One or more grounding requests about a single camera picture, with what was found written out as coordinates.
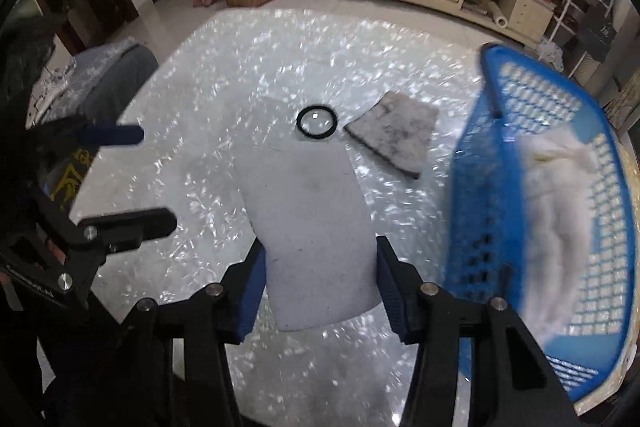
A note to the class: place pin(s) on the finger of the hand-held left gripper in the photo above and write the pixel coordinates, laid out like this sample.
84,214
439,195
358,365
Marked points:
135,224
115,134

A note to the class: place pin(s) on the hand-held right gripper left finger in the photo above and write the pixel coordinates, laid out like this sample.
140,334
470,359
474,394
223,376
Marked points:
250,299

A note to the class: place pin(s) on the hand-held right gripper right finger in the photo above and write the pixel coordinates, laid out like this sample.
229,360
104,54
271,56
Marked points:
395,294

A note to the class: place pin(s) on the white towel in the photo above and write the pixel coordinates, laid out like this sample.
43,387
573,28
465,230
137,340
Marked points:
310,232

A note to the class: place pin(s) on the blue plastic basket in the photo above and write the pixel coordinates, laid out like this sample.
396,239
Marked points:
475,232

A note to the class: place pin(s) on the white fluffy cloth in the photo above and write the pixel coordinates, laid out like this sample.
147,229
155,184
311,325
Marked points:
550,227

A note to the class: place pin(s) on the grey fabric chair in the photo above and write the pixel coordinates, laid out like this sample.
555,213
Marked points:
120,67

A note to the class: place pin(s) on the white crumpled cloth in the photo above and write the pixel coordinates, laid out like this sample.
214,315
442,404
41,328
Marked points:
55,79

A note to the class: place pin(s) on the grey marbled pad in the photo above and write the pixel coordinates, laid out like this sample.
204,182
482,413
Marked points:
395,132

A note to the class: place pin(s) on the white paper roll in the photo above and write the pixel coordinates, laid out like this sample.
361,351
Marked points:
497,15

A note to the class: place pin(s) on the black shopping bag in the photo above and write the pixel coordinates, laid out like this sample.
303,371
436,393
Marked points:
595,28

